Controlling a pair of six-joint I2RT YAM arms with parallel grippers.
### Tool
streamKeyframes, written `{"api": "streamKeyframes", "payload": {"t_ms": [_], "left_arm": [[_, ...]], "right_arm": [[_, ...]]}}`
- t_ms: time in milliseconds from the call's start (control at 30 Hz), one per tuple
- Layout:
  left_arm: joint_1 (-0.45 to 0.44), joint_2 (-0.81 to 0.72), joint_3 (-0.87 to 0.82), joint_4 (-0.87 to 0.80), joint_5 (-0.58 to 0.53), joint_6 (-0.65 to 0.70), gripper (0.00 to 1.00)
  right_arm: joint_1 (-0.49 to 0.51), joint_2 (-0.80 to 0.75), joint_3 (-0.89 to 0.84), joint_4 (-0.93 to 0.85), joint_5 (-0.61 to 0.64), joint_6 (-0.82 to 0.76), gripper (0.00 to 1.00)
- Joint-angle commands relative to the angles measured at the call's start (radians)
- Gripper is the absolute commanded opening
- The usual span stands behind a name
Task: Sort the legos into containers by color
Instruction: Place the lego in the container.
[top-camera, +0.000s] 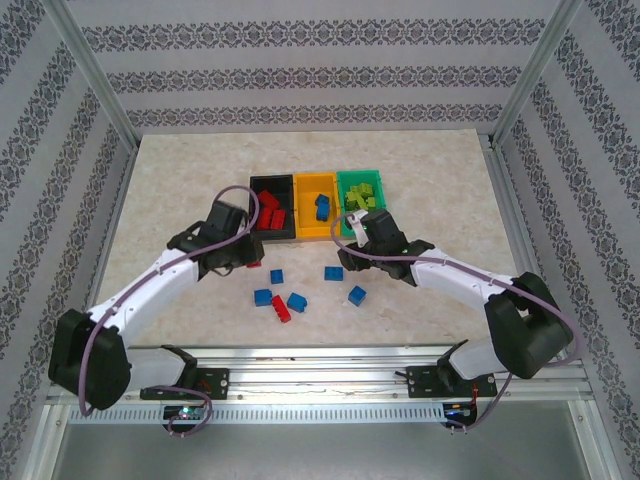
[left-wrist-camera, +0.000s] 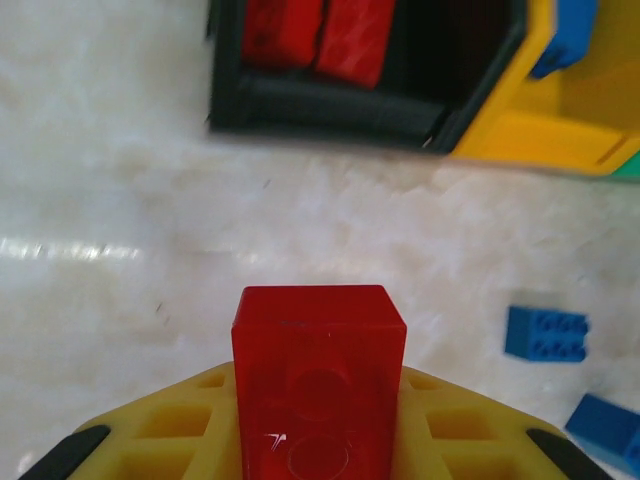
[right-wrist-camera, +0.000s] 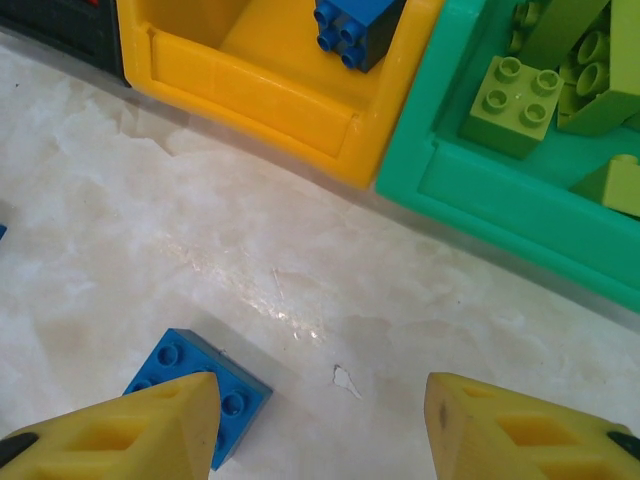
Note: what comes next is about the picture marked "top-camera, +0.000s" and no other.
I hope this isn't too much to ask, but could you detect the black plastic bin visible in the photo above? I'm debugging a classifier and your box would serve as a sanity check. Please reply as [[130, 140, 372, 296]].
[[248, 173, 296, 244]]

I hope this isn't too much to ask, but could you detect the yellow plastic bin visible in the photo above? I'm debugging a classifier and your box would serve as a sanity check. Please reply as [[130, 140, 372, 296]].
[[292, 172, 344, 242]]

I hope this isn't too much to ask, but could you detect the green plastic bin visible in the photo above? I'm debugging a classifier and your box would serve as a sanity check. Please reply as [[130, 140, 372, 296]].
[[336, 169, 389, 237]]

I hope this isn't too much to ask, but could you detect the grey metal sheet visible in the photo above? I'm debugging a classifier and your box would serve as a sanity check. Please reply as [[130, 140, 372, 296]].
[[49, 424, 591, 480]]

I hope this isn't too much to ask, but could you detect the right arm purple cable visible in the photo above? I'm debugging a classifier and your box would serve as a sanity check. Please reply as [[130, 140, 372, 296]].
[[330, 212, 584, 436]]

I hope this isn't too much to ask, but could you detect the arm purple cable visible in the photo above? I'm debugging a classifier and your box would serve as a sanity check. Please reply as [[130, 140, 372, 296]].
[[78, 185, 261, 440], [330, 212, 584, 436]]

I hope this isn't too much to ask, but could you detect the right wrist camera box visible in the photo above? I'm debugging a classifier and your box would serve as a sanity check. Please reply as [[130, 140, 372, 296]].
[[348, 212, 369, 246]]

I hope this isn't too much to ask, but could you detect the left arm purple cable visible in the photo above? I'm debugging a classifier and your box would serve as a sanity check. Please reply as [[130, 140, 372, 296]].
[[78, 185, 261, 440]]

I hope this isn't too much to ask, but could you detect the aluminium base rail beam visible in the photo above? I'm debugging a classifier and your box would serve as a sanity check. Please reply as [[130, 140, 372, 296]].
[[49, 344, 596, 401]]

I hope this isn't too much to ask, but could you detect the aluminium side rail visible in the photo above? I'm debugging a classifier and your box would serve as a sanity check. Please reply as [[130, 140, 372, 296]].
[[483, 134, 599, 396], [44, 144, 139, 401]]

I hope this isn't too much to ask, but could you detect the perforated metal cable duct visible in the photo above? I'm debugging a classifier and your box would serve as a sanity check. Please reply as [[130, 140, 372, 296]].
[[67, 402, 481, 426]]

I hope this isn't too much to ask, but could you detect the aluminium frame post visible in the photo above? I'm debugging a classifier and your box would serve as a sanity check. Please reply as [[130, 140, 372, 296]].
[[42, 0, 140, 150], [489, 0, 584, 147]]

